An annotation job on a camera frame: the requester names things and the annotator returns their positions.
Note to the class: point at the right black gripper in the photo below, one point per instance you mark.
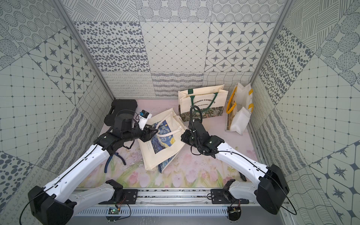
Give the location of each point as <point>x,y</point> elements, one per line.
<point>184,136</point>

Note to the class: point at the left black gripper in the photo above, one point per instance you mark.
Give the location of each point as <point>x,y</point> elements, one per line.
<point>146,133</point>

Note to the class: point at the starry night canvas tote bag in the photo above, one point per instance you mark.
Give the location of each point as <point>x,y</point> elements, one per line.
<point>158,152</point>

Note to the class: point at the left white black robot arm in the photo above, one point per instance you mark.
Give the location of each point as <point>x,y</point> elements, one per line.
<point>55,203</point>

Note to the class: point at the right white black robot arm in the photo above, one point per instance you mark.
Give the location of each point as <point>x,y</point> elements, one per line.
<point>268,185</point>

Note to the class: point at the black plastic tool case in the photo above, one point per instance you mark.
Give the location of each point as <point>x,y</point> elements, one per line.
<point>119,107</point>

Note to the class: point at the right small circuit board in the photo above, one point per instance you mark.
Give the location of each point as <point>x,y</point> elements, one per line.
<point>234,213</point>

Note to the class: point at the small circuit board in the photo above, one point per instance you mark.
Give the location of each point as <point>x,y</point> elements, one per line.
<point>113,212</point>
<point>234,213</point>

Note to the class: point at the left small circuit board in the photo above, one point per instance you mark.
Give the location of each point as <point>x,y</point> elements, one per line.
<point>113,212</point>

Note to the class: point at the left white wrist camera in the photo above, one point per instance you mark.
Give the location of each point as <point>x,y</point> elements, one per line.
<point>144,116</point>

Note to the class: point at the blue handled pliers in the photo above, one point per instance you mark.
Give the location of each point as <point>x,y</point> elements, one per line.
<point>113,163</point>

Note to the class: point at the green handled floral tote bag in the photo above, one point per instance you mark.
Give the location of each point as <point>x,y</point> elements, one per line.
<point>211,101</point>

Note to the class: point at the yellow handled illustrated tote bag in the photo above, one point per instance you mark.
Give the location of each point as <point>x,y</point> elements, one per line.
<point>239,108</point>

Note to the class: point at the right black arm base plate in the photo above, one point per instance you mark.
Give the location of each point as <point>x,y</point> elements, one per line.
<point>220,196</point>

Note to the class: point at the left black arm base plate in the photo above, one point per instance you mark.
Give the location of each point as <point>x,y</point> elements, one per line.
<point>124,196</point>

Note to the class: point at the aluminium rail frame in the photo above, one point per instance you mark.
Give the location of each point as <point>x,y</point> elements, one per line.
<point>192,196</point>

